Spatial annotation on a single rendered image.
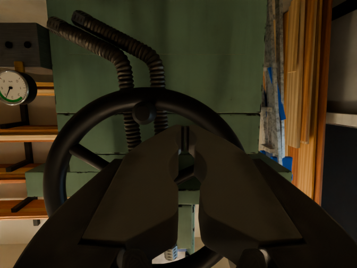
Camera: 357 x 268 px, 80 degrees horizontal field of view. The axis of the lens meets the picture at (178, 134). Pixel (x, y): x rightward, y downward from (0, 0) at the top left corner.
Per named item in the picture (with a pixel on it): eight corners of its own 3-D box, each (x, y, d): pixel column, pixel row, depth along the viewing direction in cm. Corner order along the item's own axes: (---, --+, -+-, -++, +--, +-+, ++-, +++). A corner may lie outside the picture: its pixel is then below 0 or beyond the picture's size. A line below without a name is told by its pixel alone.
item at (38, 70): (35, 21, 39) (39, 66, 41) (68, 40, 51) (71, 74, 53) (-11, 21, 39) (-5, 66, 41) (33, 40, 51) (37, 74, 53)
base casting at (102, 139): (263, 113, 46) (261, 155, 47) (215, 106, 103) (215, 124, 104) (53, 113, 46) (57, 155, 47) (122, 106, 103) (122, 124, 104)
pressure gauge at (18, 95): (24, 58, 38) (29, 105, 39) (38, 62, 42) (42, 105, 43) (-12, 58, 38) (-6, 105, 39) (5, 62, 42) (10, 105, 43)
